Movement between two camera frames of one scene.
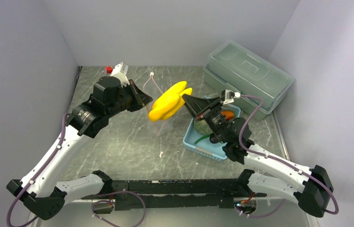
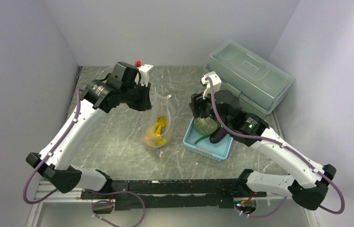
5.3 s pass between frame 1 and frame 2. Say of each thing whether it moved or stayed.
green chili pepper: stayed
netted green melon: stayed
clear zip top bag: moved
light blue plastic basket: stayed
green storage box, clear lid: stayed
